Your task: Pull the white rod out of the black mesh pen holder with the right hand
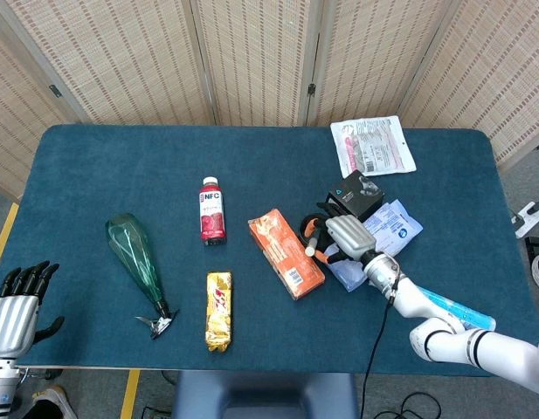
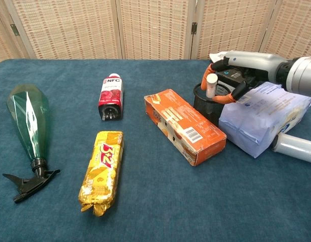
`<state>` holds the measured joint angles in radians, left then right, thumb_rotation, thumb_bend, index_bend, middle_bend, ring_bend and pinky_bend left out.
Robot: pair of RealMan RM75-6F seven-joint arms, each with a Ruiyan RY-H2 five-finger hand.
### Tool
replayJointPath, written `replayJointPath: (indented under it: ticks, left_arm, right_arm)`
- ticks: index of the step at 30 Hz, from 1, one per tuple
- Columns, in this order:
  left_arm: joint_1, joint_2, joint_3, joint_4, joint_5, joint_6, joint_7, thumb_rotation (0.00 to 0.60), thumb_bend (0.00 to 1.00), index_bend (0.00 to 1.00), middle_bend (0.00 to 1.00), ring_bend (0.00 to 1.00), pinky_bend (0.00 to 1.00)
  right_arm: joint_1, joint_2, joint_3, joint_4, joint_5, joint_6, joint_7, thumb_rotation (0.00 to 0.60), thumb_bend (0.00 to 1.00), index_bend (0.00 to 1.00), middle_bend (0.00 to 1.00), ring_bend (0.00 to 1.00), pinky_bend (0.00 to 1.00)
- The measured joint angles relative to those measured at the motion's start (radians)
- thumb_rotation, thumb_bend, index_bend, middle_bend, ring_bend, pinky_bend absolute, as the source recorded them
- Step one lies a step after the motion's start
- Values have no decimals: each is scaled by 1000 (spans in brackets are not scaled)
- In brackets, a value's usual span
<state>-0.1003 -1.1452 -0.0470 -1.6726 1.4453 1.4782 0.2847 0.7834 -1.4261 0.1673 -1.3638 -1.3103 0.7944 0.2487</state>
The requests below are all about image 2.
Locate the blue table cloth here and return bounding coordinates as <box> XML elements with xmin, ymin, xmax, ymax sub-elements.
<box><xmin>0</xmin><ymin>58</ymin><xmax>311</xmax><ymax>242</ymax></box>

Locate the black mesh pen cup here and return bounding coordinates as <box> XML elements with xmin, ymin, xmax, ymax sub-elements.
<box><xmin>193</xmin><ymin>83</ymin><xmax>234</xmax><ymax>127</ymax></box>

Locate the yellow biscuit packet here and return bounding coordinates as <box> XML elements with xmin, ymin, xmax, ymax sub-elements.
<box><xmin>78</xmin><ymin>130</ymin><xmax>125</xmax><ymax>217</ymax></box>

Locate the cling film roll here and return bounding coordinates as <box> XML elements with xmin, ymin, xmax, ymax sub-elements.
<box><xmin>272</xmin><ymin>133</ymin><xmax>311</xmax><ymax>165</ymax></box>

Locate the orange cardboard box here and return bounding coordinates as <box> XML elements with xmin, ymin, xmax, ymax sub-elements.
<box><xmin>144</xmin><ymin>88</ymin><xmax>227</xmax><ymax>167</ymax></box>

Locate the clear test tube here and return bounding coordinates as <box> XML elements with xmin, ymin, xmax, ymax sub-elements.
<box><xmin>206</xmin><ymin>73</ymin><xmax>218</xmax><ymax>98</ymax></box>

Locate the small black box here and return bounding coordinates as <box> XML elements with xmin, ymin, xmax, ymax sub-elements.
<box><xmin>217</xmin><ymin>67</ymin><xmax>269</xmax><ymax>89</ymax></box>

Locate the woven folding screen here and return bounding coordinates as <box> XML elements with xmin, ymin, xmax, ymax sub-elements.
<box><xmin>0</xmin><ymin>0</ymin><xmax>311</xmax><ymax>66</ymax></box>

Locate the green plastic spray bottle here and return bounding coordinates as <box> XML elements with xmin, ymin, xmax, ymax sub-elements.
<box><xmin>3</xmin><ymin>84</ymin><xmax>61</xmax><ymax>204</ymax></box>

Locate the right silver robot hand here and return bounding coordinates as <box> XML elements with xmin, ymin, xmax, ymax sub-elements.
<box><xmin>201</xmin><ymin>50</ymin><xmax>288</xmax><ymax>104</ymax></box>

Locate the red NFC juice bottle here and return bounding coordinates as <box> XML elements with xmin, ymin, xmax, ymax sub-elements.
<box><xmin>98</xmin><ymin>73</ymin><xmax>125</xmax><ymax>122</ymax></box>

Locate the pale blue tissue pack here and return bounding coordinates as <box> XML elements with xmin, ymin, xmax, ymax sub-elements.
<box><xmin>218</xmin><ymin>81</ymin><xmax>311</xmax><ymax>159</ymax></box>

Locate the white printed plastic pouch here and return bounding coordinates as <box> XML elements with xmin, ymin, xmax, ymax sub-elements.
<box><xmin>209</xmin><ymin>51</ymin><xmax>230</xmax><ymax>64</ymax></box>

